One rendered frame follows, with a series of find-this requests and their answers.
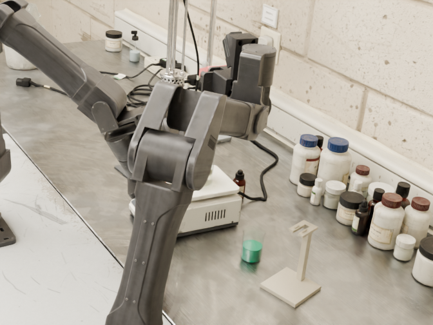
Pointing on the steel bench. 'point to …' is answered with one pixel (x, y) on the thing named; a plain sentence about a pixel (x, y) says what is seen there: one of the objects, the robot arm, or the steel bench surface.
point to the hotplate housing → (209, 214)
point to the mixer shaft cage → (176, 76)
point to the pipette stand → (292, 291)
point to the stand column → (211, 31)
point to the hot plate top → (227, 187)
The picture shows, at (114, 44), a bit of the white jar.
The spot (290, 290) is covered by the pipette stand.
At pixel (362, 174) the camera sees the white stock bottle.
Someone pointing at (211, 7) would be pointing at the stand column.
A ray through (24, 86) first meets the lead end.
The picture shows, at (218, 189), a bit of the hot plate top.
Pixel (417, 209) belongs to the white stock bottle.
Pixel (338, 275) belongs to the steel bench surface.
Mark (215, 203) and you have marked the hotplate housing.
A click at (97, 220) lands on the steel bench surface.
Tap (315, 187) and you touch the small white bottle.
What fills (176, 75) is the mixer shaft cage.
